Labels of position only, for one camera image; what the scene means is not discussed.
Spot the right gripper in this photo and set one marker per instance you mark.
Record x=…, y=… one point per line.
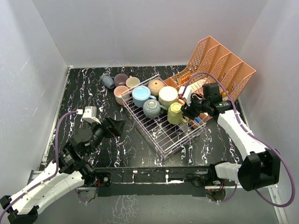
x=187, y=110

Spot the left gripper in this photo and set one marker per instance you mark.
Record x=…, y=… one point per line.
x=115, y=129

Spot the yellow-green mug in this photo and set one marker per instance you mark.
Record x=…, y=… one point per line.
x=175, y=115

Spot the grey mug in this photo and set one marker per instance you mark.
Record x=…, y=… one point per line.
x=152, y=108

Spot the beige round mug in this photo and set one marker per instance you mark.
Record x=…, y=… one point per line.
x=155, y=86

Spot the light blue mug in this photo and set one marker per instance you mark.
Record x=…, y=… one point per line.
x=141, y=94

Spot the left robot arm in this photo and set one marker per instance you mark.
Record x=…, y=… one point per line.
x=69, y=171

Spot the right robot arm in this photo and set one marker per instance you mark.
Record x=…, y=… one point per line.
x=260, y=166

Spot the small grey-blue cup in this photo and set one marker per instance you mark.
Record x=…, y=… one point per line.
x=107, y=81

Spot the purple mug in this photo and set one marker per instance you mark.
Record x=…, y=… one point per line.
x=120, y=80

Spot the pink mug white inside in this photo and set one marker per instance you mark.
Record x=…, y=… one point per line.
x=131, y=82

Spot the peach desk organizer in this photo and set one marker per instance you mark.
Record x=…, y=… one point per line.
x=212, y=57

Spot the white wire dish rack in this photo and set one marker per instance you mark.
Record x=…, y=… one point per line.
x=166, y=137

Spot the black front rail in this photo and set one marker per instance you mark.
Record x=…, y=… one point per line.
x=158, y=181

